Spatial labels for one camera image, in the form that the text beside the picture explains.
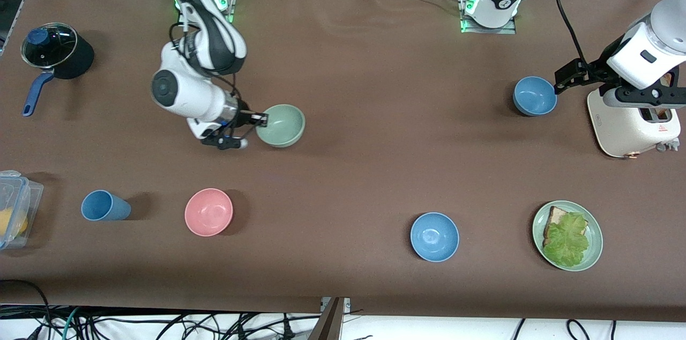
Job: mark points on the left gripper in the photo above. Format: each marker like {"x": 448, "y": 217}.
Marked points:
{"x": 602, "y": 67}

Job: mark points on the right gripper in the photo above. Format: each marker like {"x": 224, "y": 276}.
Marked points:
{"x": 244, "y": 114}

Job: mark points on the green bowl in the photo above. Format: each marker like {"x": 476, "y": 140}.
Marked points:
{"x": 284, "y": 125}

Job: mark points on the blue bowl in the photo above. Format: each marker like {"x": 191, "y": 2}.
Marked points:
{"x": 434, "y": 237}
{"x": 535, "y": 96}

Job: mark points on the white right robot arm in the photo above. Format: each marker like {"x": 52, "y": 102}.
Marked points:
{"x": 182, "y": 93}

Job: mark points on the pink bowl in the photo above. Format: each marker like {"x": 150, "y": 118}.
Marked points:
{"x": 209, "y": 212}

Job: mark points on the cream toaster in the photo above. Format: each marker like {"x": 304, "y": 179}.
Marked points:
{"x": 621, "y": 125}

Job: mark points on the bread slice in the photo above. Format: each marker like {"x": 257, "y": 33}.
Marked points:
{"x": 557, "y": 216}

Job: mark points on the green lettuce leaf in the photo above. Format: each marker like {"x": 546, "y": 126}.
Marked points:
{"x": 568, "y": 241}

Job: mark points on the green plate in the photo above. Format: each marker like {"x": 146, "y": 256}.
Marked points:
{"x": 595, "y": 243}

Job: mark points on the blue cup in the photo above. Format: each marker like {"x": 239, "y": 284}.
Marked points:
{"x": 104, "y": 206}

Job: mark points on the clear plastic container blue lid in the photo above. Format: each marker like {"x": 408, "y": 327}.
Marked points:
{"x": 32, "y": 195}

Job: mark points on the yellow fruit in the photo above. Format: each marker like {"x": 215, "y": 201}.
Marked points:
{"x": 10, "y": 222}

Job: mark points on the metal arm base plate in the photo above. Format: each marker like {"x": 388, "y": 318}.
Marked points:
{"x": 490, "y": 30}
{"x": 231, "y": 10}

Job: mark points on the metal table bracket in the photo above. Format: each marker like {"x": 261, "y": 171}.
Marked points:
{"x": 347, "y": 303}

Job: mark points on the dark support post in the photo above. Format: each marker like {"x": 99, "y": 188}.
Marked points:
{"x": 329, "y": 324}

